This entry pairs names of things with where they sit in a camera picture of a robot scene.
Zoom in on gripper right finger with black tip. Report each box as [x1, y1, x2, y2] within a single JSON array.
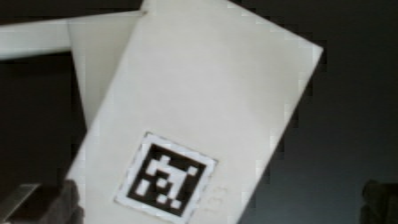
[[359, 180, 398, 224]]

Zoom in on white U-shaped workspace frame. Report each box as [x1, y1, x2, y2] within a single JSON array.
[[0, 20, 71, 60]]

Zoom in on gripper left finger with silver tip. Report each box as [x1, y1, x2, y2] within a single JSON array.
[[0, 180, 84, 224]]

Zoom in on white cabinet body box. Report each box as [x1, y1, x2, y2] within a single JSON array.
[[68, 11, 146, 127]]

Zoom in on white cabinet top block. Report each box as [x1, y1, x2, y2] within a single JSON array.
[[68, 0, 324, 224]]

